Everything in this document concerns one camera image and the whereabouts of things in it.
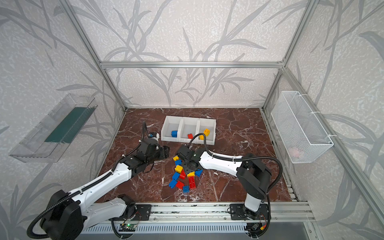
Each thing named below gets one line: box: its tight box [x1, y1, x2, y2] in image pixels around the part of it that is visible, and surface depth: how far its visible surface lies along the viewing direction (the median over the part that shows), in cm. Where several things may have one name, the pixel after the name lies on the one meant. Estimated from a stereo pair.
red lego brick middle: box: [180, 169, 187, 180], surface depth 86 cm
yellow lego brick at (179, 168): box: [174, 164, 183, 174], surface depth 88 cm
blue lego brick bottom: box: [183, 185, 190, 193], surface depth 82 cm
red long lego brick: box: [188, 176, 196, 189], surface depth 84 cm
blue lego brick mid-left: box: [172, 172, 180, 180], surface depth 87 cm
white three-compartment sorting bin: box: [161, 115, 217, 145], surface depth 107 cm
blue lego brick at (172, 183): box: [169, 179, 177, 189], surface depth 84 cm
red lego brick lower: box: [176, 180, 185, 190], surface depth 83 cm
